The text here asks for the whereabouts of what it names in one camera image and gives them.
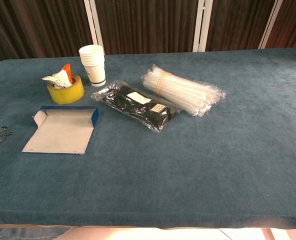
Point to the stack of white paper cups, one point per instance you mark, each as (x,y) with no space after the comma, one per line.
(96,70)

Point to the yellow packing tape roll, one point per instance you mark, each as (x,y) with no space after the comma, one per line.
(68,93)

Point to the thin metal frame eyeglasses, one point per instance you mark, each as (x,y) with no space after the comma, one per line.
(3,128)

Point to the white frame post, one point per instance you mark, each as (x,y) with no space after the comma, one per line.
(201,25)
(270,25)
(94,25)

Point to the blue-green table cloth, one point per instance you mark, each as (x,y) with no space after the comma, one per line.
(178,170)

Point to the blue cardboard box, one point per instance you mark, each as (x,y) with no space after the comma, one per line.
(60,132)

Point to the black items in clear bag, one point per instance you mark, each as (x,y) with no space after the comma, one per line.
(138,106)

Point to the dark brown curtain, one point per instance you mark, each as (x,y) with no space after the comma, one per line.
(148,25)

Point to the yellow rubber band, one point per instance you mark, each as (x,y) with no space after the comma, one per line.
(160,83)

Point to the crumpled white orange wrapper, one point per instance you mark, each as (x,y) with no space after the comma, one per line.
(60,77)

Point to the bundle of clear wrapped straws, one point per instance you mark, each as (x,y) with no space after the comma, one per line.
(185,90)

